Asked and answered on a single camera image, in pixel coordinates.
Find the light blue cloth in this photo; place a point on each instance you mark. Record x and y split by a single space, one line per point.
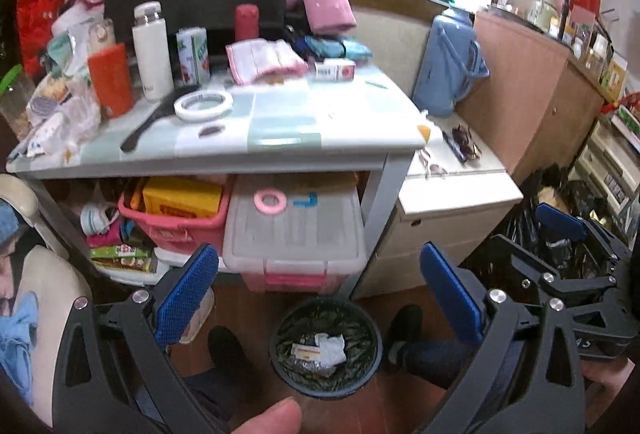
20 339
10 219

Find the blue folded cloth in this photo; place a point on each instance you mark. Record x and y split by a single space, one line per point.
320 46

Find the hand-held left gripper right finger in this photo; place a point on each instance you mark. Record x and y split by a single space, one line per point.
450 289

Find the red cylinder bottle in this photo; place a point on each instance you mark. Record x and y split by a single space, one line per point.
246 21

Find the person's left hand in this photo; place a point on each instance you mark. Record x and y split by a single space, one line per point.
270 418

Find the white plastic drawer unit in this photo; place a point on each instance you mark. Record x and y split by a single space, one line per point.
605 169

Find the white crumpled paper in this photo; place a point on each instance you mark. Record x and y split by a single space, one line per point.
331 350

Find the pink plastic basket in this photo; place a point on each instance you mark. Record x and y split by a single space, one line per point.
170 231

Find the white thermos bottle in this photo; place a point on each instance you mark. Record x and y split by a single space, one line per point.
152 54

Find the white plastic bag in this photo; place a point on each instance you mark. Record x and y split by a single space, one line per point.
75 39

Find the white tape roll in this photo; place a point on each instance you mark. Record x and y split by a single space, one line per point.
187 110

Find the plastic jar with green lid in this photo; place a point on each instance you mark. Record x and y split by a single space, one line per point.
15 106

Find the black mesh trash bin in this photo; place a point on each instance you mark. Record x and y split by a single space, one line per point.
285 374

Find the person's right leg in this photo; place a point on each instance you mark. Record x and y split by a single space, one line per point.
435 364

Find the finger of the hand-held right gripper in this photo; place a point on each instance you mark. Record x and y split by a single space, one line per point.
520 259
560 219

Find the person's right black shoe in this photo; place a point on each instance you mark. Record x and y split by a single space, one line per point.
406 329

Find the clear plastic bag with snacks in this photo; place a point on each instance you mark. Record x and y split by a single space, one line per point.
65 119

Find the green white carton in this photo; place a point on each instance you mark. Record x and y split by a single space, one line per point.
194 56

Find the small blue plastic piece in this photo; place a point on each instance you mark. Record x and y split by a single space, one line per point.
306 201

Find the orange red cup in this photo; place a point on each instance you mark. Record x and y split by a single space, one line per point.
112 81

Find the white low cabinet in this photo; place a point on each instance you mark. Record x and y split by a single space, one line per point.
450 209

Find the white grey table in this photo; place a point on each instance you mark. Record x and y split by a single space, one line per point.
200 161

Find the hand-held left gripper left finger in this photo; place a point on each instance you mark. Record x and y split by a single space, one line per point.
185 294

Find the beige wood-framed panel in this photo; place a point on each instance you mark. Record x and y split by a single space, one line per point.
390 39

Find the small white red box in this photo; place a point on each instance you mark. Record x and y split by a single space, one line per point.
334 70

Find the black pen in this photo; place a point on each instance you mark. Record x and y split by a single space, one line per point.
452 146

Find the yellow green packet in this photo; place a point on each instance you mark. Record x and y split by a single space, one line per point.
615 76

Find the clear storage box pink latches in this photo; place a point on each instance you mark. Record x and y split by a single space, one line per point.
295 244

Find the pink cloth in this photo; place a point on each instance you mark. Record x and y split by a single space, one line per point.
262 59

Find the small white orange box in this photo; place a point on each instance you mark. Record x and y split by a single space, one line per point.
305 351

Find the yellow box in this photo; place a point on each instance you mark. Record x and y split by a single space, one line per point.
180 196

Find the large blue thermos flask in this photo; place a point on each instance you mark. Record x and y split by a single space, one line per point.
442 64

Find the person's left leg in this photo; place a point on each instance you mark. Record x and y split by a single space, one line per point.
205 389

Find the green snack packet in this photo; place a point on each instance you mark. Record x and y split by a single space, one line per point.
120 253

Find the small dark brown scrap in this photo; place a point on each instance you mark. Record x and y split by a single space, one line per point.
212 130

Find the black plastic bag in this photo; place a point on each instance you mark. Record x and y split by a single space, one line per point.
525 209

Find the person's leg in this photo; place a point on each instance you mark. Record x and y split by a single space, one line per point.
435 364
205 389

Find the brown wooden cabinet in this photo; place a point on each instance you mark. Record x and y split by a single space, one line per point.
530 99

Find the person's black shoe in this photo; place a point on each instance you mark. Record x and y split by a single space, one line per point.
406 329
227 354

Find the teal pouch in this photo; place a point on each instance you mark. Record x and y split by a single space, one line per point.
356 50

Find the person's left black shoe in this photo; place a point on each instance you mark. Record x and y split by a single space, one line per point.
227 354

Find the cream leather chair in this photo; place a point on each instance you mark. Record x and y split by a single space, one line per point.
45 284

